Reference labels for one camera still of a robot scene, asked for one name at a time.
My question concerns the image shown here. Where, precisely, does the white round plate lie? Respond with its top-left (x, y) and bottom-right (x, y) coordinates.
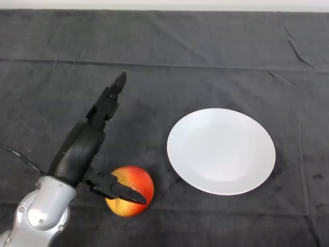
top-left (166, 108), bottom-right (277, 196)

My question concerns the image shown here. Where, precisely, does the black cloth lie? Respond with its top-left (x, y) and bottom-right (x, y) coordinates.
top-left (0, 9), bottom-right (329, 247)

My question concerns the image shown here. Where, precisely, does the red yellow apple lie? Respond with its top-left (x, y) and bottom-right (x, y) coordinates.
top-left (104, 165), bottom-right (155, 218)

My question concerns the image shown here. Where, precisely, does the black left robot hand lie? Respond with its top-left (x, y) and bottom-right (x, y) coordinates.
top-left (47, 71), bottom-right (148, 205)

